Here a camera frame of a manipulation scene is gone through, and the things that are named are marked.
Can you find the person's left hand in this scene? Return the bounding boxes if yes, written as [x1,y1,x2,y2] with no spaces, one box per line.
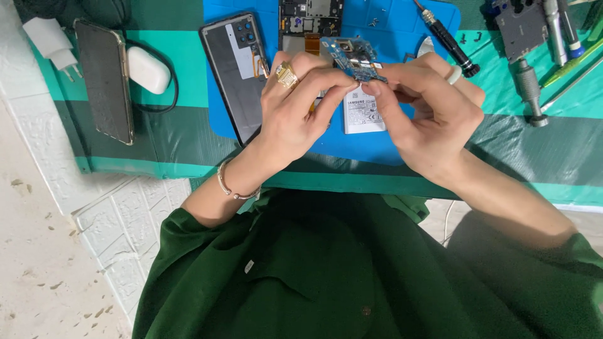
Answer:
[249,49,360,176]

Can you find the person's right hand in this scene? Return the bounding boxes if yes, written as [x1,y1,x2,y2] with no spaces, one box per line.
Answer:
[364,52,486,186]

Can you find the blue phone circuit board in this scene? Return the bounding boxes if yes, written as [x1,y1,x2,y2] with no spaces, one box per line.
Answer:
[320,37,390,84]

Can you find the black phone back cover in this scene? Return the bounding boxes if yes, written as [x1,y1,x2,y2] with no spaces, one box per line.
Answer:
[199,12,272,148]

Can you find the white phone battery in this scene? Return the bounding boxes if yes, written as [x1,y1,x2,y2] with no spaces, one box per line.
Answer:
[342,84,388,135]

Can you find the metal pry tool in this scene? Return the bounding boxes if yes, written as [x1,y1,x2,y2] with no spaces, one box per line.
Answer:
[416,36,435,60]

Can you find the black precision screwdriver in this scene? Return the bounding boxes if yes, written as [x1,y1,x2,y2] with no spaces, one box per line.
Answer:
[413,0,481,79]

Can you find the green striped table cover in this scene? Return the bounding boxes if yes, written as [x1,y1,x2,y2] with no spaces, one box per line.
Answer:
[14,0,603,208]

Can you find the silver precision screwdriver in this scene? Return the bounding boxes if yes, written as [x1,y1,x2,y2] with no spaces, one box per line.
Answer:
[515,58,550,128]

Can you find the opened black phone body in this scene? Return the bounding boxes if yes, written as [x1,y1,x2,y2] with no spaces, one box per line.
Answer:
[278,0,345,57]

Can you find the blue work mat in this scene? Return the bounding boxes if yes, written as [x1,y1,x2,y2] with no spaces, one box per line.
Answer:
[203,0,462,166]

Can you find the white earbuds case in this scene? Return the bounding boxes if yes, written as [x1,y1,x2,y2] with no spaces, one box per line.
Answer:
[126,46,171,95]

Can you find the green plastic tool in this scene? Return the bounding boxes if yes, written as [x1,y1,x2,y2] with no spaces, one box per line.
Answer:
[541,37,603,89]

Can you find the silver pen-shaped tool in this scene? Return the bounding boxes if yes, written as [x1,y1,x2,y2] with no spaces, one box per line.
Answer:
[543,0,569,67]

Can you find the dark green shirt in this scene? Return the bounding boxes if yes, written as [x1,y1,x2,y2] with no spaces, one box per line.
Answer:
[132,187,603,339]

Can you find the white charger plug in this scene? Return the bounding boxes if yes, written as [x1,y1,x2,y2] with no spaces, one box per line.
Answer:
[22,16,84,83]

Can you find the gold ring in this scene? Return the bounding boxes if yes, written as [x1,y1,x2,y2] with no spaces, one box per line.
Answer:
[275,61,300,90]

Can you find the silver bracelet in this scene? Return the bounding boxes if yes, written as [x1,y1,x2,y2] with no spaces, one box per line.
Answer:
[216,157,263,201]

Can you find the black cable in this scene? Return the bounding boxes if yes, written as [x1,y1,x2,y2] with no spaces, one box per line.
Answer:
[106,0,180,114]

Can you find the grey phone frame plate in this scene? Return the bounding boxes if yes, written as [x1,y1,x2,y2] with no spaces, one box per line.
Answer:
[491,0,550,65]

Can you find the black smartphone with gold frame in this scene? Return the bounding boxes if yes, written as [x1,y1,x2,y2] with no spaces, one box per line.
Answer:
[73,19,136,146]

